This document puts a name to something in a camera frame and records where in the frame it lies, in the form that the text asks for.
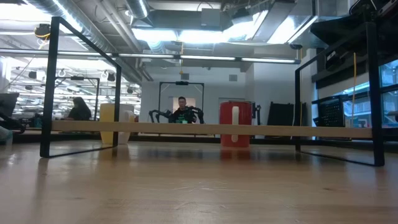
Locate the person seated side-on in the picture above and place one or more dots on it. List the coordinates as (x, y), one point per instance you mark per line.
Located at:
(79, 110)

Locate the silver round ventilation duct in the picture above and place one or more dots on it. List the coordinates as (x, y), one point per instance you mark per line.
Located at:
(93, 34)

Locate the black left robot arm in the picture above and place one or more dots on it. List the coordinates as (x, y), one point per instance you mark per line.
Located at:
(9, 124)

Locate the person with glasses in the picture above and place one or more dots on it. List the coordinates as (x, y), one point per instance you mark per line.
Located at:
(182, 105)

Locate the black perforated crate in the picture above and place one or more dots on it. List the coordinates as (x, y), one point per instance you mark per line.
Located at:
(331, 112)

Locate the black background gantry frame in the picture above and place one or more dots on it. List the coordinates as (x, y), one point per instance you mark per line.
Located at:
(182, 83)
(77, 78)

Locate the black flat panel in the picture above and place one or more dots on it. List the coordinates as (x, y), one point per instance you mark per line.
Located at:
(280, 113)

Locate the black background robot arm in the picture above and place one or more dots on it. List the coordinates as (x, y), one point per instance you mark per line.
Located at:
(160, 114)
(196, 112)

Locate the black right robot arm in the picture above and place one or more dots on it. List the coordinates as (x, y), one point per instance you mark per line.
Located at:
(373, 7)

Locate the light blue cloth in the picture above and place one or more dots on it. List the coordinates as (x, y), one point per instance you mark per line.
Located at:
(4, 135)

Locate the long ceiling light bar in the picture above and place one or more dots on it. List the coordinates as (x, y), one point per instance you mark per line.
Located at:
(205, 58)

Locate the yellow-green mug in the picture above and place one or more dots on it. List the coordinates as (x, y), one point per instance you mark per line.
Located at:
(107, 112)

